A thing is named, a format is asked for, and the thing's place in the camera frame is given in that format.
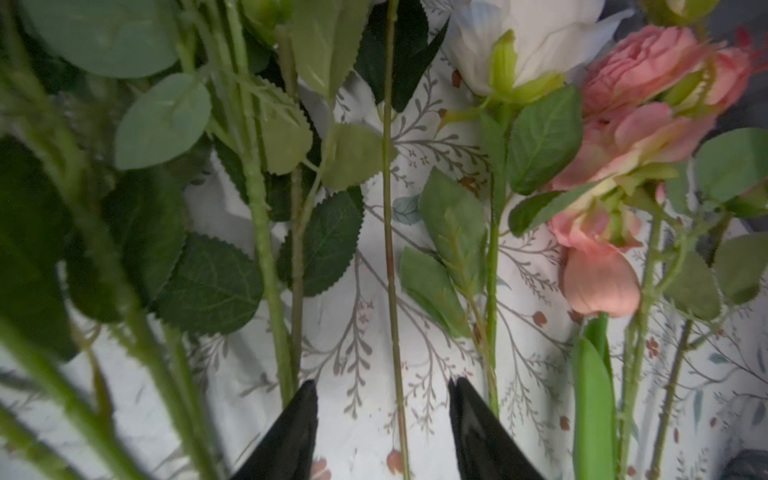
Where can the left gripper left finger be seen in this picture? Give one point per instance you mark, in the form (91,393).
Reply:
(286,451)

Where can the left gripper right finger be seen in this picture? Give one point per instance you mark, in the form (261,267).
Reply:
(484,450)

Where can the flower bunch on table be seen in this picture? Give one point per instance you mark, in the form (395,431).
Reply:
(252,198)

